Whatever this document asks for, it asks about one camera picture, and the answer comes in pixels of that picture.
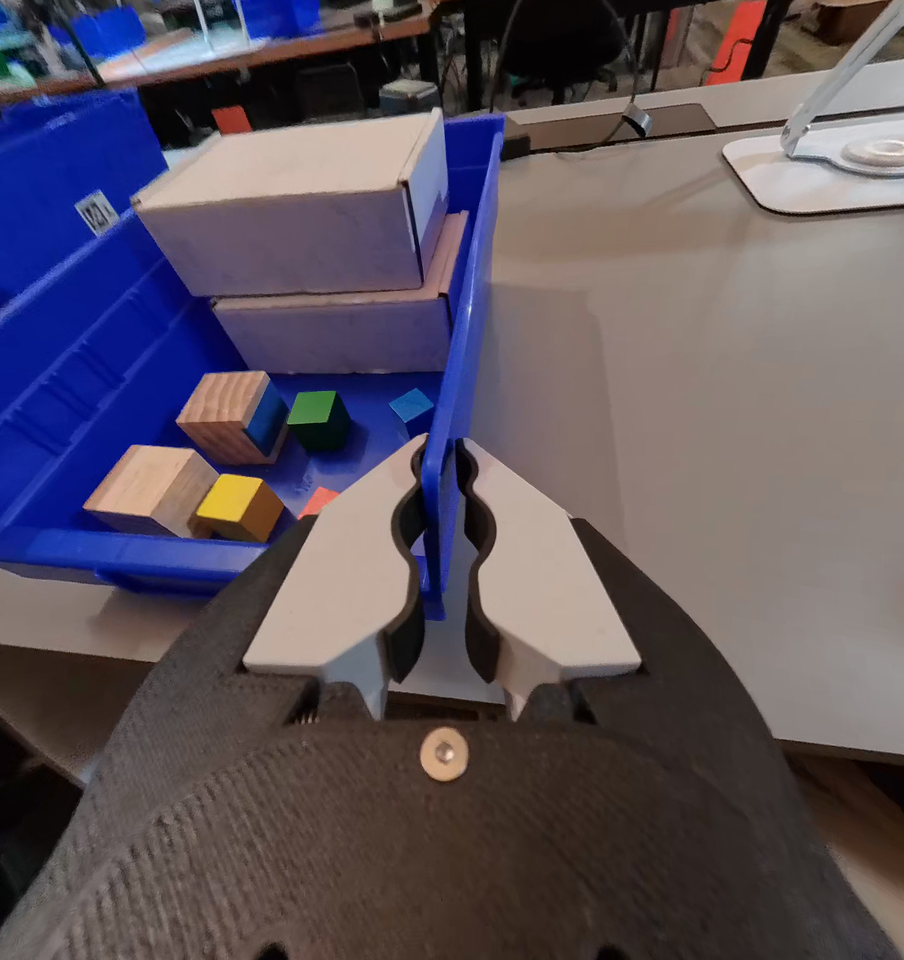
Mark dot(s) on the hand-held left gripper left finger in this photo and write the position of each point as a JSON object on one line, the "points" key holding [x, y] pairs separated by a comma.
{"points": [[332, 600]]}

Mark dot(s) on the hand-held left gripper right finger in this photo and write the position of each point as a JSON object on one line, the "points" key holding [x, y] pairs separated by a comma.
{"points": [[557, 600]]}

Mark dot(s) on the natural wooden cube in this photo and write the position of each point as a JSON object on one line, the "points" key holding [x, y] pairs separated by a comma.
{"points": [[223, 416], [151, 487]]}

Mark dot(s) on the white cardboard mailer box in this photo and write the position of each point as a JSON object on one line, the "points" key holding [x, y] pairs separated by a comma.
{"points": [[332, 337], [287, 217]]}

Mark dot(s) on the grey desk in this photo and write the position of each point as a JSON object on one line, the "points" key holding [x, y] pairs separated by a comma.
{"points": [[722, 375]]}

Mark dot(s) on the red wooden cube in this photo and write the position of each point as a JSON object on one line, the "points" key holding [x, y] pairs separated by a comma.
{"points": [[318, 501]]}

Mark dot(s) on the yellow wooden cube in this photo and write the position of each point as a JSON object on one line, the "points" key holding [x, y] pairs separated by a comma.
{"points": [[238, 506]]}

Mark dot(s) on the green wooden cube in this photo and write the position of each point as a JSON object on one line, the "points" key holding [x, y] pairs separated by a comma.
{"points": [[318, 420]]}

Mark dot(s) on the blue wooden cube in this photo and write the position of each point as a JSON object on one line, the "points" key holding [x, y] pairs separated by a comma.
{"points": [[412, 411]]}

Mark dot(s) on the grey tape roll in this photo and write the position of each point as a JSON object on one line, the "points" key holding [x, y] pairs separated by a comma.
{"points": [[637, 121]]}

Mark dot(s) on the black office chair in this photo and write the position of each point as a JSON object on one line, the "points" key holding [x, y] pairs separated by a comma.
{"points": [[557, 45]]}

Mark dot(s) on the wooden background table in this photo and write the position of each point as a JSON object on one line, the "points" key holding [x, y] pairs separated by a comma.
{"points": [[196, 60]]}

